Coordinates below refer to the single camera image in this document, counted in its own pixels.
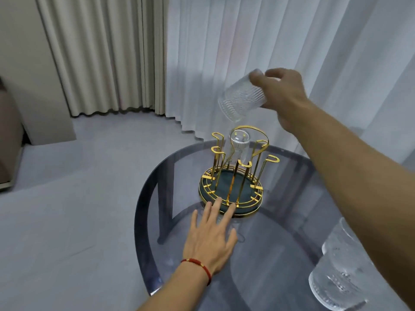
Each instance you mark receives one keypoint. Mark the person's right hand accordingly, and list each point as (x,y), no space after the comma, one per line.
(287,93)

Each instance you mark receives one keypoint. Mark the person's left hand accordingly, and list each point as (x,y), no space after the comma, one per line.
(210,242)

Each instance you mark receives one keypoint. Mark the clear ribbed drinking glass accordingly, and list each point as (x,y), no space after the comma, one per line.
(337,285)
(340,242)
(240,100)
(240,147)

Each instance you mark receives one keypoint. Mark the person's right forearm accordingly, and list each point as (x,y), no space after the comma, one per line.
(356,184)

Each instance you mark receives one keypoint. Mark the white sheer curtain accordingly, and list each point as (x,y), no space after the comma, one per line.
(227,45)

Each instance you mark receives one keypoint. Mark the beige pleated curtain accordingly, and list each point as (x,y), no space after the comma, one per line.
(103,55)

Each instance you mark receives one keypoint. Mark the beige sofa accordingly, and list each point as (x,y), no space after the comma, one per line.
(9,142)

